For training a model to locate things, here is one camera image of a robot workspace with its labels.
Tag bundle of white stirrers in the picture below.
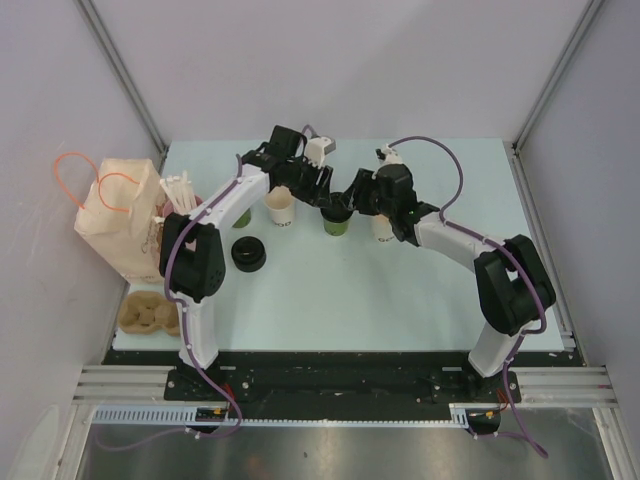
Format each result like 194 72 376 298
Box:
160 170 197 214

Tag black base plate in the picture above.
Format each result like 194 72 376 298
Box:
103 350 583 421

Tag white paper cup stack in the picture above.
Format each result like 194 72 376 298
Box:
264 186 295 228

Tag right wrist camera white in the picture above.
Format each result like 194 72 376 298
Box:
375 144 403 168

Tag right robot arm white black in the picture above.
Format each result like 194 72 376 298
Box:
341 164 556 401

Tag green paper cup stack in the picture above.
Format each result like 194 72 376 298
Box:
233 209 252 229

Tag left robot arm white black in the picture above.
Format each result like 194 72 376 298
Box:
159 125 336 400

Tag paper bag with orange handles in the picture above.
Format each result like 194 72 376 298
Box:
53 152 166 284

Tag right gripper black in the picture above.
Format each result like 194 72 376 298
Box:
339 169 395 218

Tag aluminium rail frame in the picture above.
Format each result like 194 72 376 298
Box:
74 365 618 408

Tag white slotted cable duct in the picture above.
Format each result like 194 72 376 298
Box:
92 403 471 429

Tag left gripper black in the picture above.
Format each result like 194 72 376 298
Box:
284 154 333 208

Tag stack of black lids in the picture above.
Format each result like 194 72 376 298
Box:
231 236 267 273

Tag brown pulp cup carrier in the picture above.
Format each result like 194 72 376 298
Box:
117 291 180 336

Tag pink holder cup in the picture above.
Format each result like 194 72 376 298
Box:
152 192 206 236

